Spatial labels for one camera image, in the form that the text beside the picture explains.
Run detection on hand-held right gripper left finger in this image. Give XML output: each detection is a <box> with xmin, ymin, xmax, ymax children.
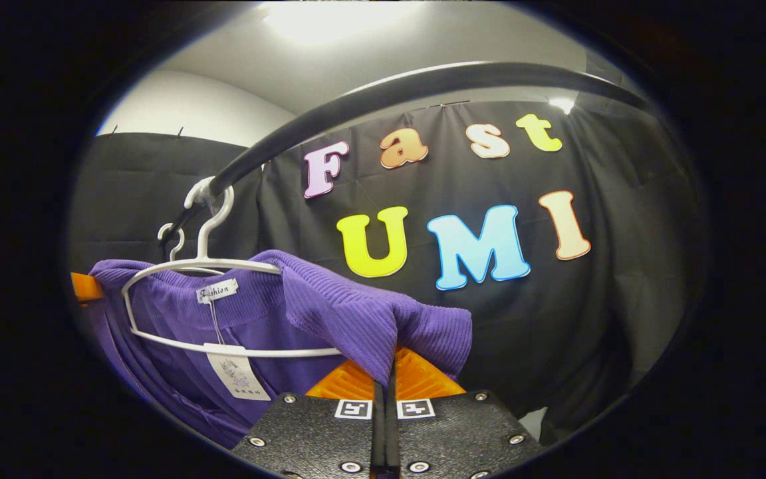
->
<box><xmin>230</xmin><ymin>361</ymin><xmax>386</xmax><ymax>479</ymax></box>

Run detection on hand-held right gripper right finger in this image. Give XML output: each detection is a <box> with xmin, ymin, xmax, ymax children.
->
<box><xmin>385</xmin><ymin>346</ymin><xmax>548</xmax><ymax>479</ymax></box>

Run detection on purple knit garment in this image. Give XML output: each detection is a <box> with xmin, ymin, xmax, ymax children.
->
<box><xmin>84</xmin><ymin>249</ymin><xmax>474</xmax><ymax>450</ymax></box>

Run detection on white plastic hanger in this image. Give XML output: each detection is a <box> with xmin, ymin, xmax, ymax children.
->
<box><xmin>157</xmin><ymin>222</ymin><xmax>224</xmax><ymax>277</ymax></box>
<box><xmin>121</xmin><ymin>176</ymin><xmax>345</xmax><ymax>359</ymax></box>

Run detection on black metal clothes rack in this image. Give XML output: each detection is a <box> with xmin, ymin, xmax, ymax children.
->
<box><xmin>164</xmin><ymin>61</ymin><xmax>656</xmax><ymax>241</ymax></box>

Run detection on black backdrop cloth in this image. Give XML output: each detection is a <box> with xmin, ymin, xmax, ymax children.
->
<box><xmin>67</xmin><ymin>100</ymin><xmax>704</xmax><ymax>446</ymax></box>

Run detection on large ceiling light panel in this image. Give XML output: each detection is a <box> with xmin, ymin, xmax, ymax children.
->
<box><xmin>260</xmin><ymin>1</ymin><xmax>417</xmax><ymax>42</ymax></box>

